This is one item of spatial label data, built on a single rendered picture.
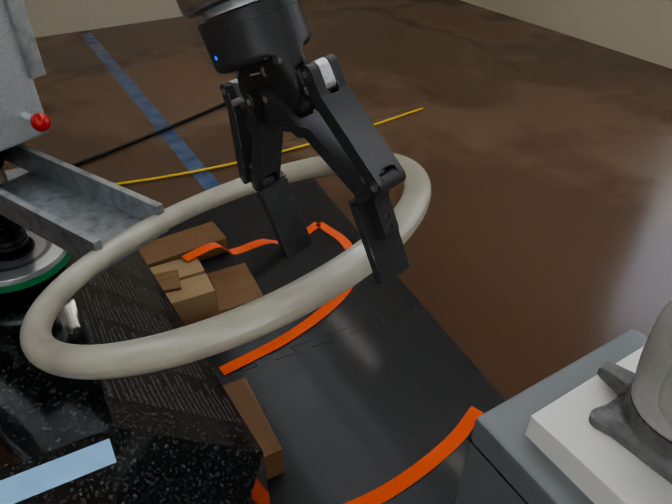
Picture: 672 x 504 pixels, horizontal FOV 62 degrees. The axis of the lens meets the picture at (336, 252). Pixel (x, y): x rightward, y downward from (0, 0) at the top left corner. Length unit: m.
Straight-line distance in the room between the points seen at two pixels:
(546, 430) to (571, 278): 1.75
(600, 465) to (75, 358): 0.69
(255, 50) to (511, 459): 0.73
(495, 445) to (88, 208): 0.75
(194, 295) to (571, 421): 1.47
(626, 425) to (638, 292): 1.77
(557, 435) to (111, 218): 0.75
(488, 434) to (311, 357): 1.21
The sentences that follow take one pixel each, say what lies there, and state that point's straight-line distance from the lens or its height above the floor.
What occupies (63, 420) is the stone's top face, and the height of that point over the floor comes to 0.80.
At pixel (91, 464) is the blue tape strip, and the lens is 0.99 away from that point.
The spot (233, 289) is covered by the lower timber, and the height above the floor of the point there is 0.11.
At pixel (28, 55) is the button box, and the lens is 1.12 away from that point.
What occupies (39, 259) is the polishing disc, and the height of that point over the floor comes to 0.86.
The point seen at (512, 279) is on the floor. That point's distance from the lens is 2.53.
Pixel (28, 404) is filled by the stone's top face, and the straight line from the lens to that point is 1.08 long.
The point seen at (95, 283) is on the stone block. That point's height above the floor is 0.75.
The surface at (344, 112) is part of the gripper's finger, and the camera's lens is 0.38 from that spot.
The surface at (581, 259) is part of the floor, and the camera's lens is 2.75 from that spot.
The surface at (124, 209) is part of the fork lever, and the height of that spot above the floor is 1.07.
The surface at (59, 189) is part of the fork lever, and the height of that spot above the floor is 1.06.
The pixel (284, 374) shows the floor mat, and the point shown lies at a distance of 2.03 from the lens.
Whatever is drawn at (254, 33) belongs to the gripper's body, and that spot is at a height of 1.45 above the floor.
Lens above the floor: 1.56
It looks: 37 degrees down
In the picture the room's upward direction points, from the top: straight up
